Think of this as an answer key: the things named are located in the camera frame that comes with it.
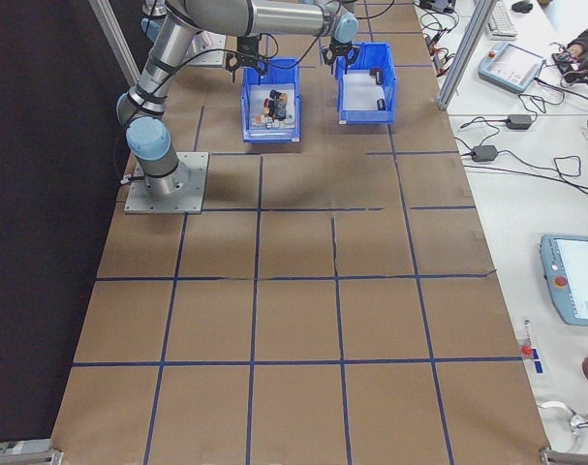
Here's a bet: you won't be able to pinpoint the blue plastic bin with capacitors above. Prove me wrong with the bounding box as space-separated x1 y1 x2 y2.
334 42 398 126

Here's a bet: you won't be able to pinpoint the blue plastic bin with buttons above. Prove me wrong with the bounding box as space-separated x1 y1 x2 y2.
238 56 305 144

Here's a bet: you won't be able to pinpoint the small parts in bin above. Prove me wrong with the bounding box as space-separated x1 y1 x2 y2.
247 82 295 133

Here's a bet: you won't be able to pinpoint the white foam bin liner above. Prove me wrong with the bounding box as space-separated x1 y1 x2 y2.
343 71 387 112

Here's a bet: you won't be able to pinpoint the white computer keyboard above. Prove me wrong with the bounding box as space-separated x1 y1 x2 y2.
485 0 519 41

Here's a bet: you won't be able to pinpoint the grey teach pendant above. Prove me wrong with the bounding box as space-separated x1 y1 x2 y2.
478 42 548 96
539 232 588 328

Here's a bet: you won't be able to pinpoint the black power adapter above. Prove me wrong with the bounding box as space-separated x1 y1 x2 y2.
470 143 500 163
505 113 537 131

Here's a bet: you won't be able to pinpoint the white desk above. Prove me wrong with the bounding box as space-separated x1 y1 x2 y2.
413 0 588 459

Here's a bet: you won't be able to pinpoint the clear tube with red cap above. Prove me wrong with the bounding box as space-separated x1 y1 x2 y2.
520 318 535 360

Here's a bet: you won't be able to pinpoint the silver metal clamp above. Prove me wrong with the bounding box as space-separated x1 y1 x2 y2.
569 411 588 442

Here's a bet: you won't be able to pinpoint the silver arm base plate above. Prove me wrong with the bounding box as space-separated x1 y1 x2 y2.
184 29 227 69
123 151 211 215

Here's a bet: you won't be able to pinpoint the tall aluminium profile post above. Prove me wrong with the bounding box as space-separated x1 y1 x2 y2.
435 0 499 110

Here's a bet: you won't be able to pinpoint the aluminium frame post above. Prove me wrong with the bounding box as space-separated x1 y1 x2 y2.
87 0 143 89

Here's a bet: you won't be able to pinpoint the black frame cover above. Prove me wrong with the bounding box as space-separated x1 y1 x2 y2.
0 0 152 445

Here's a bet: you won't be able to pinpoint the aluminium frame bar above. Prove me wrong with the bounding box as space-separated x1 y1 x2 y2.
0 437 65 465

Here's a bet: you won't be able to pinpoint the aluminium corner bracket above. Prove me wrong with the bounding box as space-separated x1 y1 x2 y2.
538 445 588 465

